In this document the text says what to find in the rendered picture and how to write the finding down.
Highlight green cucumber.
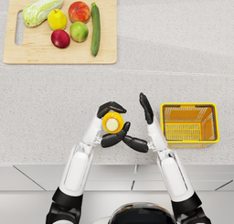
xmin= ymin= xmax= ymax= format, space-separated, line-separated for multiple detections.
xmin=90 ymin=2 xmax=101 ymax=58

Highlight yellow slatted basket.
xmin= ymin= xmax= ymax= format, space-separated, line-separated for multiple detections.
xmin=160 ymin=102 xmax=220 ymax=149

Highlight dark round robot body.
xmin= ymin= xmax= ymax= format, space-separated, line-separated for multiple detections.
xmin=107 ymin=202 xmax=178 ymax=224

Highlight green apple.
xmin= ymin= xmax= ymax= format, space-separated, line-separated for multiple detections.
xmin=69 ymin=21 xmax=90 ymax=43

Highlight yellow lemon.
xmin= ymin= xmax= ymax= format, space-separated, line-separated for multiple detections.
xmin=47 ymin=8 xmax=69 ymax=32

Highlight dark red apple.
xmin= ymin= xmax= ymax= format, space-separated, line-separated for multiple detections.
xmin=50 ymin=28 xmax=71 ymax=49

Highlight wooden cutting board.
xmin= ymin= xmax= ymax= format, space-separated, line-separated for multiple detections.
xmin=3 ymin=0 xmax=118 ymax=66

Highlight white cabinet drawer fronts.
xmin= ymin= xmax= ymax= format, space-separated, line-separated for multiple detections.
xmin=0 ymin=163 xmax=234 ymax=193

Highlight pale green napa cabbage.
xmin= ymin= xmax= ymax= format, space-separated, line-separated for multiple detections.
xmin=21 ymin=0 xmax=65 ymax=28

